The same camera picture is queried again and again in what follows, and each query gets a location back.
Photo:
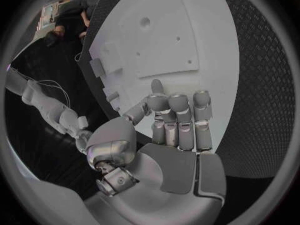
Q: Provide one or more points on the white task board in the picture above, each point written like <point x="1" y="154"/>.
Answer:
<point x="164" y="41"/>

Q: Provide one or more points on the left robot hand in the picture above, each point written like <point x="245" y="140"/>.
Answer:
<point x="173" y="172"/>

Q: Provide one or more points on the person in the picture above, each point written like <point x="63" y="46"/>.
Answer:
<point x="70" y="20"/>

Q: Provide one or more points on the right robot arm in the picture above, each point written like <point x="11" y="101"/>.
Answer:
<point x="44" y="103"/>

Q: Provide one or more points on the grey oblong plug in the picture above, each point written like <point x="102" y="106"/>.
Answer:
<point x="113" y="96"/>

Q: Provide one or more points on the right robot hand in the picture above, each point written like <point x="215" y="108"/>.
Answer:
<point x="82" y="142"/>

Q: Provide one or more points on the grey peg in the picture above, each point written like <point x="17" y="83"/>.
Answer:
<point x="157" y="86"/>

